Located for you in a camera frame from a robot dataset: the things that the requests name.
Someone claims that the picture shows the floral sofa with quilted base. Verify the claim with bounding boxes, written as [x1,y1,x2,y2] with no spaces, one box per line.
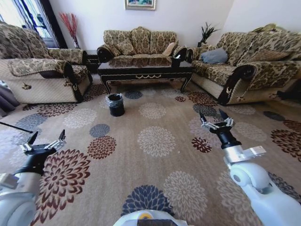
[0,20,94,105]

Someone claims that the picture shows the beige pillow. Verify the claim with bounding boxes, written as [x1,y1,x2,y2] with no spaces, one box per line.
[163,42,177,57]

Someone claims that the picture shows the thin black rod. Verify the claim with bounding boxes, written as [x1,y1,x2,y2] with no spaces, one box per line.
[0,121,34,134]

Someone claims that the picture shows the floral patterned carpet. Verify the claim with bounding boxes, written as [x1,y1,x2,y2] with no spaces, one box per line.
[0,81,301,226]

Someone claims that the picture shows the dark side table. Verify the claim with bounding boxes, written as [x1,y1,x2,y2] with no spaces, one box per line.
[82,49,100,74]

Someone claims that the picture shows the floral square cushion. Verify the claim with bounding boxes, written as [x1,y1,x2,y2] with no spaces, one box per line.
[116,38,136,57]

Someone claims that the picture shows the small black box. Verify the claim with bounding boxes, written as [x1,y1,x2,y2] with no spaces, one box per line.
[171,53,183,69]

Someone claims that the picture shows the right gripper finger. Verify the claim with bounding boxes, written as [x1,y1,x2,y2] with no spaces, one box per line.
[199,111,218,131]
[218,108,234,127]

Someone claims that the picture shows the grey cushion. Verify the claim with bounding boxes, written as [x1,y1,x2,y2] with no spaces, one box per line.
[200,48,229,65]

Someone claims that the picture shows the glass window door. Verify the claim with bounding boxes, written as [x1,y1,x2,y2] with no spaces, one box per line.
[0,0,59,48]

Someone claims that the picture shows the white robot front shell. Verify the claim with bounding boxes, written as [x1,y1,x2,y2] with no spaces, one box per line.
[112,209,189,226]

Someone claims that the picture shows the red dried branches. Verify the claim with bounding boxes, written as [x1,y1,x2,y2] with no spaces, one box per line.
[59,12,79,45]

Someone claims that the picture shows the dark glossy coffee table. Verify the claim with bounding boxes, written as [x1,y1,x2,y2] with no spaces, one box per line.
[97,56,195,95]

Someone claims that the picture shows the grey cloth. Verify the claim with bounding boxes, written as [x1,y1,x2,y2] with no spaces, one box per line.
[0,80,21,118]

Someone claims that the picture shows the olive green cloth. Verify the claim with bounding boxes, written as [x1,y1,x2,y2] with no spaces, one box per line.
[250,23,284,34]

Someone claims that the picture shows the floral sofa with grey cushion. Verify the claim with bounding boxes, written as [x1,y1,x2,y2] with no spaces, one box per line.
[187,23,301,105]

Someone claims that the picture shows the framed wall picture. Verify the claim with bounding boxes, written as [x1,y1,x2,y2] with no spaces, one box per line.
[125,0,157,11]

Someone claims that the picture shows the green potted plant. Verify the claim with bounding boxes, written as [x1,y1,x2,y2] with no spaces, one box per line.
[197,22,221,48]

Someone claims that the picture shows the dark door frame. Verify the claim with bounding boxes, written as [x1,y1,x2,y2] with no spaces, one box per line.
[48,0,68,49]

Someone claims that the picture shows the floral three-seat sofa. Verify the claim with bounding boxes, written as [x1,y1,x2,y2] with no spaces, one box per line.
[96,26,189,65]

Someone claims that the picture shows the clear plastic bin liner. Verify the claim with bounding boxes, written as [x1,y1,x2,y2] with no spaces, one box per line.
[104,93,125,108]

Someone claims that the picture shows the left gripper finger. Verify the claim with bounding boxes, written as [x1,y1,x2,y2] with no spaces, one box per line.
[44,129,67,150]
[19,131,39,152]

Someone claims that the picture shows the black trash bin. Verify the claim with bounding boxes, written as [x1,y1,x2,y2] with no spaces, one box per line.
[106,93,125,117]

